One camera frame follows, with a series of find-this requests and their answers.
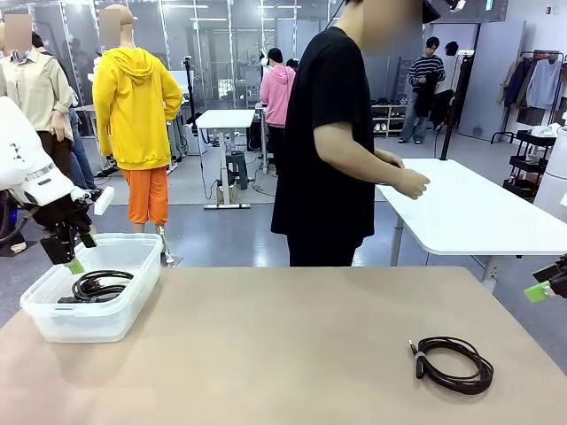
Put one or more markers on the clear plastic storage container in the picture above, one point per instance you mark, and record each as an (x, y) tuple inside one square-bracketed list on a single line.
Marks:
[(80, 323)]

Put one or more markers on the person in white top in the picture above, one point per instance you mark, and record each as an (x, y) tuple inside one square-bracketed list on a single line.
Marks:
[(449, 71)]

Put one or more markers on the person in black t-shirt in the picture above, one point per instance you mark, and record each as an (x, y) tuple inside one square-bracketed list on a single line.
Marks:
[(323, 133)]

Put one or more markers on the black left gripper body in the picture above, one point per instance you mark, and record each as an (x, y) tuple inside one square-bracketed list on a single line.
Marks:
[(64, 217)]

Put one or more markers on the white standing desk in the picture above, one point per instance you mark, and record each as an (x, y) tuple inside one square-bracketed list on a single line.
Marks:
[(226, 118)]

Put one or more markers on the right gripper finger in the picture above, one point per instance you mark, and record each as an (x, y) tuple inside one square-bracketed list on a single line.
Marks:
[(546, 273), (538, 293)]

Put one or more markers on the person in black cap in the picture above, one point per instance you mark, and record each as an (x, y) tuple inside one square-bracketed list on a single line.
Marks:
[(82, 150)]

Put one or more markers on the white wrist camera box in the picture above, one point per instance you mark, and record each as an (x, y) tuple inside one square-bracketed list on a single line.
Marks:
[(104, 201)]

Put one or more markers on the person's right hand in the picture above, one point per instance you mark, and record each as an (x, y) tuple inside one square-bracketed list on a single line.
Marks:
[(412, 183)]

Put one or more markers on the person's right forearm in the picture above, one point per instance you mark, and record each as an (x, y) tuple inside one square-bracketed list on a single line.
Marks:
[(363, 170)]

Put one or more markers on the wooden shoe shelf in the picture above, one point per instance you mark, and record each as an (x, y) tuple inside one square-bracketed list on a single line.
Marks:
[(390, 106)]

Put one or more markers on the mannequin in beige shirt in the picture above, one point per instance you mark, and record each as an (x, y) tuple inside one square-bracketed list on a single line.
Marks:
[(35, 88)]

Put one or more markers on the beige hanging coat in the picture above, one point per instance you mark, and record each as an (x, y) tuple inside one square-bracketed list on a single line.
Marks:
[(506, 88)]

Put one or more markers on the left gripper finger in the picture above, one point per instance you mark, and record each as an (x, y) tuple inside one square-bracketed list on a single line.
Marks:
[(87, 239), (59, 250)]

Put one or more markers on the grey-blue hanging sweater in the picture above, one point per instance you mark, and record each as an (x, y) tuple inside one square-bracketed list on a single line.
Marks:
[(544, 84)]

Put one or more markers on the grey partition panel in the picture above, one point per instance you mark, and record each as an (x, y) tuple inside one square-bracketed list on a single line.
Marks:
[(491, 79)]

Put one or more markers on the person in striped sweater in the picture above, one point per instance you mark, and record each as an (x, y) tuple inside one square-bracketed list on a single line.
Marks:
[(426, 73)]

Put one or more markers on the black pole stand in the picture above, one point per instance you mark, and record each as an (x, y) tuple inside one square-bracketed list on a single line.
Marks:
[(454, 110)]

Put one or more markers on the person in pink hoodie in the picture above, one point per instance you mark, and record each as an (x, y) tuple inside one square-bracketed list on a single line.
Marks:
[(277, 93)]

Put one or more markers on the black clothes rack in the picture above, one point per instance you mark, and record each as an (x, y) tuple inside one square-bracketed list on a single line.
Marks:
[(542, 52)]

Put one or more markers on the black utility cart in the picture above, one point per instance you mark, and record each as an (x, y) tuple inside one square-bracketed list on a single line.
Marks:
[(536, 138)]

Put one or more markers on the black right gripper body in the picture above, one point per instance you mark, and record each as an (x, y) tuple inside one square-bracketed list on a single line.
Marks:
[(560, 274)]

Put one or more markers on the metal bench with electronics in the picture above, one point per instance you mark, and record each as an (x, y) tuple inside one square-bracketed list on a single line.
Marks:
[(257, 133)]

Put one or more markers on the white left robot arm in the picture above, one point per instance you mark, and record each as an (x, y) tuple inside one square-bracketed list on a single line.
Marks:
[(22, 150)]

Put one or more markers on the white item on cart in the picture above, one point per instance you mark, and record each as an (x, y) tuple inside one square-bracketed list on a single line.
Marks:
[(545, 131)]

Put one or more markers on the black camera tripod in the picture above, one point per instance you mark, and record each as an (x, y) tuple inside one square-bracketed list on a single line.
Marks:
[(193, 119)]

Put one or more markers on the person's left hand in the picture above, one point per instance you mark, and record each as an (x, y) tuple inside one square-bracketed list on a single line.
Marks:
[(392, 158)]

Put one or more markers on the dark hanging jacket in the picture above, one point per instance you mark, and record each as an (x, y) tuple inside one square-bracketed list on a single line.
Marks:
[(518, 84)]

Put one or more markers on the dark grey stool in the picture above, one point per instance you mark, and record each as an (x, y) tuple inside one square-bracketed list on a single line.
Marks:
[(235, 168)]

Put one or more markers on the mannequin in yellow hoodie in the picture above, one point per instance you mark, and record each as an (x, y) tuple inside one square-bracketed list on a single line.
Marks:
[(133, 110)]

